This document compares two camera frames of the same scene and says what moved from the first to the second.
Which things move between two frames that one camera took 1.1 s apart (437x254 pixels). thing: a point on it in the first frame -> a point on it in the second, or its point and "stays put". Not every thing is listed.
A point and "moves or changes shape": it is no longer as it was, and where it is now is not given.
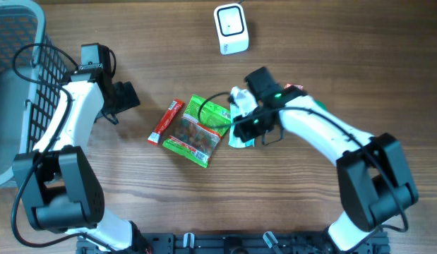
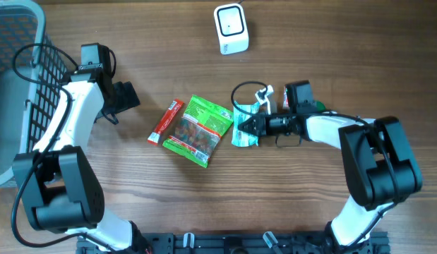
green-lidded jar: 321,104 stays put
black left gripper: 128,97 stays put
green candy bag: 199,131 stays put
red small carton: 299,87 moves or changes shape
